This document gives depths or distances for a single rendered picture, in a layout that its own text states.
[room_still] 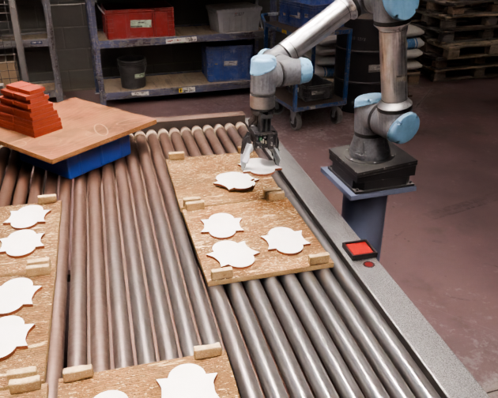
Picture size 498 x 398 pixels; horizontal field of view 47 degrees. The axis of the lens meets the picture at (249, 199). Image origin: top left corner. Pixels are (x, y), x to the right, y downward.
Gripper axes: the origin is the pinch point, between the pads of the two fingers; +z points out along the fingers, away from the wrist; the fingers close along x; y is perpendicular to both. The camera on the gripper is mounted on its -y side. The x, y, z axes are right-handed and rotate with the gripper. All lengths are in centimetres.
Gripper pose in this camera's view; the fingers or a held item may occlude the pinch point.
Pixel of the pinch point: (259, 166)
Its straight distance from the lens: 184.4
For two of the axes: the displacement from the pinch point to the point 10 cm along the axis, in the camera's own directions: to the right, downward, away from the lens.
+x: 9.7, -1.0, 2.0
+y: 2.3, 4.5, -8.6
